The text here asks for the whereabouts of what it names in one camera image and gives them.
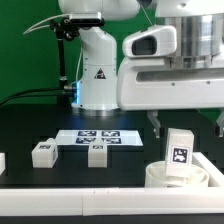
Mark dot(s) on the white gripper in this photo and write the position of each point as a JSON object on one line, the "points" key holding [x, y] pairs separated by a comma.
{"points": [[150, 84]]}

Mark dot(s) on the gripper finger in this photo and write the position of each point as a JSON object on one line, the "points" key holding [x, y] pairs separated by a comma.
{"points": [[220, 125]]}

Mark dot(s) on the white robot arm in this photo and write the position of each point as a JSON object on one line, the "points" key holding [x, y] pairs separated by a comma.
{"points": [[177, 63]]}

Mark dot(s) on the white marker tag plate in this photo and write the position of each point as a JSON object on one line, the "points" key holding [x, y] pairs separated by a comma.
{"points": [[110, 137]]}

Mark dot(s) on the white obstacle fence frame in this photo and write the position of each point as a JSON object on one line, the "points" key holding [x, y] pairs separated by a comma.
{"points": [[118, 201]]}

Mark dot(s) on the black camera on stand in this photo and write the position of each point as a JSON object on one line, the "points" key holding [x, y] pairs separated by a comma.
{"points": [[87, 19]]}

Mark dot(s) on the black camera stand pole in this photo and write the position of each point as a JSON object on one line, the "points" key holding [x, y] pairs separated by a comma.
{"points": [[64, 30]]}

